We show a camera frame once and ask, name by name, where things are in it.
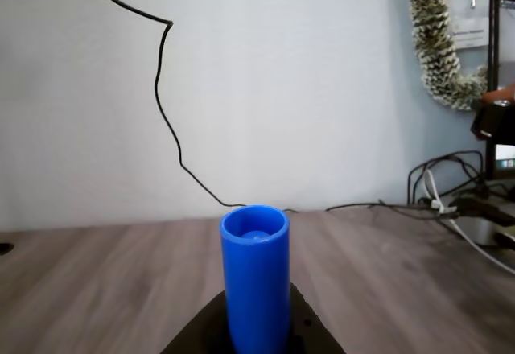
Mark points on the blue marker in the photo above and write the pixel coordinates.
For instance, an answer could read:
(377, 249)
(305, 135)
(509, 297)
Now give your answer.
(257, 289)

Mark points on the person's right hand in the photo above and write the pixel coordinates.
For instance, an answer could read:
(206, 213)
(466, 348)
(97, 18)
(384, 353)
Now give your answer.
(503, 94)

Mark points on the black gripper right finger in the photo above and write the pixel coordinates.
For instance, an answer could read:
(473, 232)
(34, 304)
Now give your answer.
(310, 330)

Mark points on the white flower garland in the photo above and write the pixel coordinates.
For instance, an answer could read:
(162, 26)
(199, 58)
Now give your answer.
(430, 48)

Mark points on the black computer monitor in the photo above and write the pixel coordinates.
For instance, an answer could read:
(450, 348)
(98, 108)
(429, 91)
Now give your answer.
(493, 88)

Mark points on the black power plug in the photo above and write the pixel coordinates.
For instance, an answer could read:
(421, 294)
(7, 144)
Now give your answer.
(483, 209)

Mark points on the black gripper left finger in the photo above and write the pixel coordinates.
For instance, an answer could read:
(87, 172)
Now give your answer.
(209, 330)

